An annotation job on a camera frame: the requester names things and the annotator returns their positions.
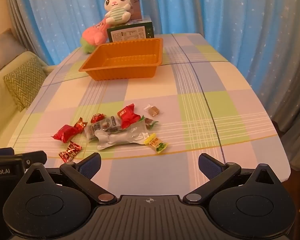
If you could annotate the grey curtain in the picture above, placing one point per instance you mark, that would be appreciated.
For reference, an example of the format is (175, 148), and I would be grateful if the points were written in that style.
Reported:
(17, 10)

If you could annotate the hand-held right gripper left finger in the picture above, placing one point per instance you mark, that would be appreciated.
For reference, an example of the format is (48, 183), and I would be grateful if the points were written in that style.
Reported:
(90, 166)

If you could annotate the red twisted-end candy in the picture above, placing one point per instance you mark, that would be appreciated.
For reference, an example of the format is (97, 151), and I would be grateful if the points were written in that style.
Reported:
(98, 118)

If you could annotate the white bunny plush toy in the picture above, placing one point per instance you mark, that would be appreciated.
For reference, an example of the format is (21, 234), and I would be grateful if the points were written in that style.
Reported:
(117, 5)

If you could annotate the green snack packet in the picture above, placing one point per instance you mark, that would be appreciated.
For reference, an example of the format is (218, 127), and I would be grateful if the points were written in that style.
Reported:
(150, 123)

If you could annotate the silver vacuum snack packet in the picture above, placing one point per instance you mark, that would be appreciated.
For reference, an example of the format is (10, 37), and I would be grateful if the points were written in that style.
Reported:
(120, 137)

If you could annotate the checked tablecloth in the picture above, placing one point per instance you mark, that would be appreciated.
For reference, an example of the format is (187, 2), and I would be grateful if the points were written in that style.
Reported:
(215, 120)

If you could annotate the brown candy in clear wrapper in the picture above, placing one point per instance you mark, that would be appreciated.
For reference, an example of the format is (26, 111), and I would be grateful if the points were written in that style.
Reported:
(153, 110)

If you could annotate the large red snack packet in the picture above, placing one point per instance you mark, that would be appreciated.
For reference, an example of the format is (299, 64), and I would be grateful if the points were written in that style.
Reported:
(128, 116)

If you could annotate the pink plush toy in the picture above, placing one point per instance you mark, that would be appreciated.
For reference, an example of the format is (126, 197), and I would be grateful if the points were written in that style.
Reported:
(93, 33)

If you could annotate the sofa with green cover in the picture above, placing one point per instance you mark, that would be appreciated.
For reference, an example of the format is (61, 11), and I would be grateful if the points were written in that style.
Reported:
(0, 110)

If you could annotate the white lace cloth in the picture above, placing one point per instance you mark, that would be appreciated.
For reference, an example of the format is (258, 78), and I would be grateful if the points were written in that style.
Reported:
(298, 122)

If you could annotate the picture card box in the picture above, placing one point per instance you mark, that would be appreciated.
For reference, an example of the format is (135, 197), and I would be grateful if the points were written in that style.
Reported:
(136, 2)

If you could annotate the small red gold-print candy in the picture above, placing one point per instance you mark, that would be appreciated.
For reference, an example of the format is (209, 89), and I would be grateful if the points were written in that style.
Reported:
(80, 125)

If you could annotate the green zigzag cushion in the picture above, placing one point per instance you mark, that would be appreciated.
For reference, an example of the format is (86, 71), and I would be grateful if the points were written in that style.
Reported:
(23, 82)

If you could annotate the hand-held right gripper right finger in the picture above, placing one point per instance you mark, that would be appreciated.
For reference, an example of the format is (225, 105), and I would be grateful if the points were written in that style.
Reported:
(209, 166)

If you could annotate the green printed box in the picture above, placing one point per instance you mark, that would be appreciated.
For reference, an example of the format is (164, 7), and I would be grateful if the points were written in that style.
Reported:
(130, 31)

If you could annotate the orange plastic tray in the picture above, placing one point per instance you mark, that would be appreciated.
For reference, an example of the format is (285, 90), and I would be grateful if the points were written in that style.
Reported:
(122, 58)

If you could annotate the yellow candy packet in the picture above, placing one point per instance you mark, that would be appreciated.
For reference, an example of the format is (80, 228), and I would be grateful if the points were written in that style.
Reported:
(157, 143)

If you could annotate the blue starry curtain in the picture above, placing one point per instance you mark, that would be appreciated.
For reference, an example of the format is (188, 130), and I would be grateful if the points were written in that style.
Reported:
(215, 7)

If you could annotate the flat red snack packet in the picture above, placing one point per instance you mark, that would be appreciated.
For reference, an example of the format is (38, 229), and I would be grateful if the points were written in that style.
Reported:
(65, 133)

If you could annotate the red striped candy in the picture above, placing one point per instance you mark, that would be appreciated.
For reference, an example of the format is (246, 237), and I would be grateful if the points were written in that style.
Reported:
(70, 152)

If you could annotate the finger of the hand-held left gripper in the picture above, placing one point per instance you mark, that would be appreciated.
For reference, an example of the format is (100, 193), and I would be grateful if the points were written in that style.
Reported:
(1, 151)
(32, 158)

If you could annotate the clear packet with dark snack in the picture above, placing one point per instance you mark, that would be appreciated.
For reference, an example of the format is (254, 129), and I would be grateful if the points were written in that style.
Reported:
(103, 127)

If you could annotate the grey cushion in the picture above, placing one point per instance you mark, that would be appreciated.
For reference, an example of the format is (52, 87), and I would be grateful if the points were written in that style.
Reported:
(3, 50)

